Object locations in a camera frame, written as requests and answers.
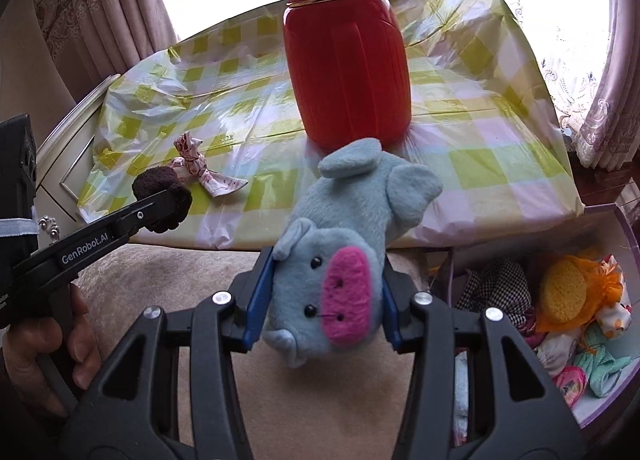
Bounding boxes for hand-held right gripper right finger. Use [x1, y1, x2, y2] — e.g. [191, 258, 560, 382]
[381, 267, 586, 460]

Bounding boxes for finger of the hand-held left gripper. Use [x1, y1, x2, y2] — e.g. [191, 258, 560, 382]
[112, 188, 176, 238]

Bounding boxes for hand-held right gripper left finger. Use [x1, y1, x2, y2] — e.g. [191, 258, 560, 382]
[59, 246, 276, 460]

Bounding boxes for dark brown scrunchie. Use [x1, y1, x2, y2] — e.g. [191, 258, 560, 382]
[131, 167, 193, 235]

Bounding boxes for red white patterned cloth bow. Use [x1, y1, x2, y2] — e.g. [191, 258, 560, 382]
[167, 131, 249, 198]

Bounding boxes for grey elephant plush toy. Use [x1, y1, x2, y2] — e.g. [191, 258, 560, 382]
[260, 137, 444, 368]

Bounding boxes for houndstooth drawstring bag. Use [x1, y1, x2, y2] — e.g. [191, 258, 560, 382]
[457, 260, 536, 335]

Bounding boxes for pale pink cloth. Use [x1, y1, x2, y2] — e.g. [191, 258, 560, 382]
[535, 332, 583, 376]

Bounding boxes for orange sponge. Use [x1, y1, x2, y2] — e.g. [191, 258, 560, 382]
[542, 260, 588, 323]

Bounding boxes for pink round pouch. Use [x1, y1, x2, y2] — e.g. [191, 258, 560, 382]
[552, 365, 591, 408]

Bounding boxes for green towel cloth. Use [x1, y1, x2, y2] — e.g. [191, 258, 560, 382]
[572, 322, 631, 398]

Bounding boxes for white printed pouch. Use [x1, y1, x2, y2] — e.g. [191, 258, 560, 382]
[595, 285, 633, 335]

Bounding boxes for purple storage box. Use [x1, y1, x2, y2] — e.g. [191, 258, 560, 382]
[430, 205, 640, 446]

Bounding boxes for person's left hand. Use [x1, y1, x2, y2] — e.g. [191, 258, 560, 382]
[0, 285, 103, 421]

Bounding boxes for beige upholstered stool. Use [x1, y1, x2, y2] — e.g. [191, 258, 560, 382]
[75, 240, 451, 460]

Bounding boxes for white cabinet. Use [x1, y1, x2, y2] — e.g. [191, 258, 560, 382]
[35, 72, 123, 241]

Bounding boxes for yellow checked plastic tablecloth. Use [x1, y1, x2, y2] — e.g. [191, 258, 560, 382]
[76, 0, 585, 251]

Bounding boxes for red thermos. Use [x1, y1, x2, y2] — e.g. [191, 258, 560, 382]
[281, 0, 413, 151]

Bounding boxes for floral lace curtain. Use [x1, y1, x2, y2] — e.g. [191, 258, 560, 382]
[510, 0, 601, 141]

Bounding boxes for silver cabinet handle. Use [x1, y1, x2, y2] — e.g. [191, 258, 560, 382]
[37, 215, 63, 243]

